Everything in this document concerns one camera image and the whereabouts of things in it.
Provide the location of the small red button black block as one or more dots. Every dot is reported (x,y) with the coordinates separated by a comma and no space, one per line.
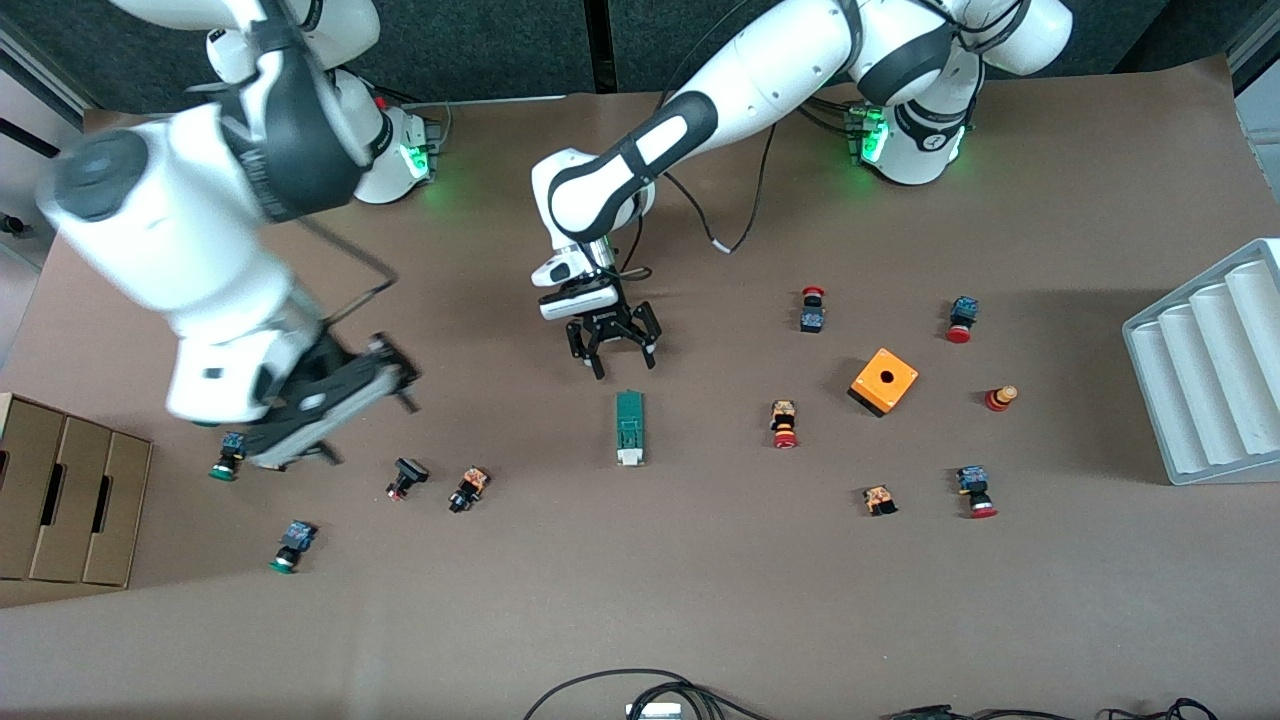
(812,318)

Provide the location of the brown cardboard divider box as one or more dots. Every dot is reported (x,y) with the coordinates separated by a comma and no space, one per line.
(70,500)

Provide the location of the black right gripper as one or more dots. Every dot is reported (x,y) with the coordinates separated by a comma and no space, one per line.
(345,372)

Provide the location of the grey metal frame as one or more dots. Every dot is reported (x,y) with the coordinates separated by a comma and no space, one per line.
(1258,60)

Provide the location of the grey ridged plastic tray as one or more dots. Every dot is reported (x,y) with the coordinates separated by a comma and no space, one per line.
(1210,370)

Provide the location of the orange button enclosure box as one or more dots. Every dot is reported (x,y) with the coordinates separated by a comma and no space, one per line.
(884,381)

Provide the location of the red button with orange block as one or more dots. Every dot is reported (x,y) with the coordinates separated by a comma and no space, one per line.
(784,423)

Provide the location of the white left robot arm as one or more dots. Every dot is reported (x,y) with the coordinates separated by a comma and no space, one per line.
(760,70)

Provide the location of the small red yellow button head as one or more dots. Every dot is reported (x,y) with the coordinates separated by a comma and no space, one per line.
(1000,398)

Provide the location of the black square button red base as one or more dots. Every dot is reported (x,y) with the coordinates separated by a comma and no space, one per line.
(406,477)

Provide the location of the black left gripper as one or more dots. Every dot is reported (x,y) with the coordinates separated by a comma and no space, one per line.
(607,325)

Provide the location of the black selector with orange block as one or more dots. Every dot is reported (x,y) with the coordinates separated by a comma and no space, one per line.
(469,488)

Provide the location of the small white device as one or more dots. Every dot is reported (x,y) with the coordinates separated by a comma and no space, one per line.
(653,711)

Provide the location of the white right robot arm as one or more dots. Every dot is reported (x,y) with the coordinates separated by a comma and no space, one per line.
(180,230)

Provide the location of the red mushroom button blue block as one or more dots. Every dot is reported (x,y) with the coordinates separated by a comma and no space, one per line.
(962,319)
(975,490)

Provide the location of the green pushbutton with blue block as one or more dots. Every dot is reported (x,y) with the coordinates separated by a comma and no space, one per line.
(226,462)
(293,545)

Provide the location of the orange black contact block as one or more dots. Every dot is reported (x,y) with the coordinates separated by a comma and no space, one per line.
(879,499)

